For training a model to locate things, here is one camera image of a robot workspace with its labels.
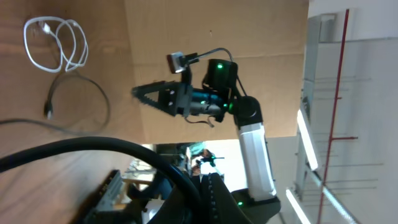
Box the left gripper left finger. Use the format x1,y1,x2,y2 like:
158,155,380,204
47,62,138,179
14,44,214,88
148,186,199,224

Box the cardboard box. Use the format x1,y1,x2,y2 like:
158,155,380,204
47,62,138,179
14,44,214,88
125,0,309,138

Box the black USB cable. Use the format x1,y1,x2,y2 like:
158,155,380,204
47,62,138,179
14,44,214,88
0,136,203,212
0,70,111,136

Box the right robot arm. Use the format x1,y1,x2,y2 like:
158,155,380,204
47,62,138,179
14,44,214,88
132,59,281,223

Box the right camera cable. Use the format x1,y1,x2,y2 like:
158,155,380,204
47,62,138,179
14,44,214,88
186,47,249,97

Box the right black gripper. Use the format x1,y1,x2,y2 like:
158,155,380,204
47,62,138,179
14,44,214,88
131,67,224,118

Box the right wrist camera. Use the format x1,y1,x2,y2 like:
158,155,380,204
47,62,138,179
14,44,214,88
167,52,199,74

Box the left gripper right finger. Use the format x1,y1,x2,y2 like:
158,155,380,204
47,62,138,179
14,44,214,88
200,173,252,224

